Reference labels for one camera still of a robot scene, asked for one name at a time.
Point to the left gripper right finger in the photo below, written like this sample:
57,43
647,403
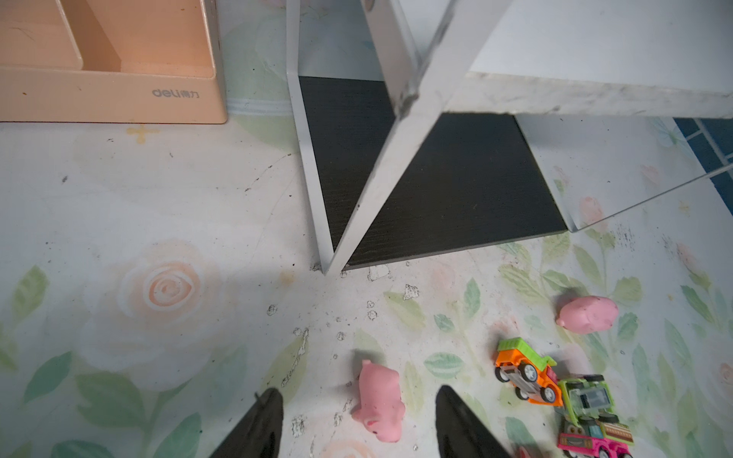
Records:
460,433

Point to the floral table mat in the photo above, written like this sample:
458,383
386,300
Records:
156,278

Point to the pink pig toy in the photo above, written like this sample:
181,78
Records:
381,409
586,315

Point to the pink green toy truck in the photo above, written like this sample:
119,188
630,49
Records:
595,439

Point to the orange green toy car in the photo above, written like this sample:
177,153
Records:
531,374

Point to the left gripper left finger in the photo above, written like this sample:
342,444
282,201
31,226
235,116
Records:
259,433

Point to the peach desk file organizer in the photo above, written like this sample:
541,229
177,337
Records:
112,62

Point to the white three-tier shelf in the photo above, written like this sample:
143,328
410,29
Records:
427,127

